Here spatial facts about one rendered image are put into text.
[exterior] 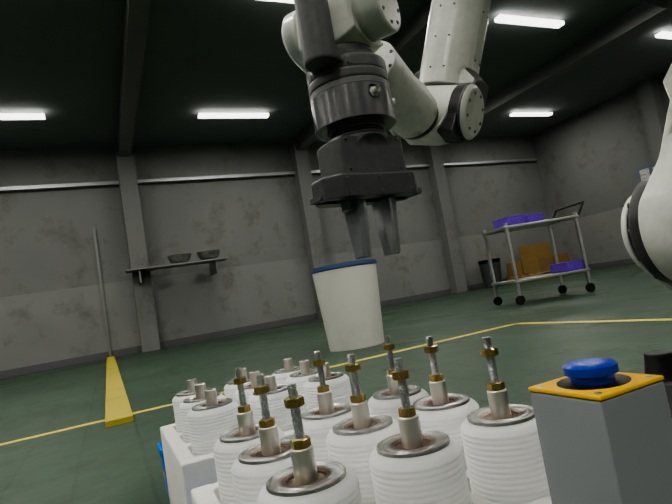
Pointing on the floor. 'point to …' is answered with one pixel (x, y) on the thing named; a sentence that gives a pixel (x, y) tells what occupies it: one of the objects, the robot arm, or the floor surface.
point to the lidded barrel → (350, 304)
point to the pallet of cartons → (534, 261)
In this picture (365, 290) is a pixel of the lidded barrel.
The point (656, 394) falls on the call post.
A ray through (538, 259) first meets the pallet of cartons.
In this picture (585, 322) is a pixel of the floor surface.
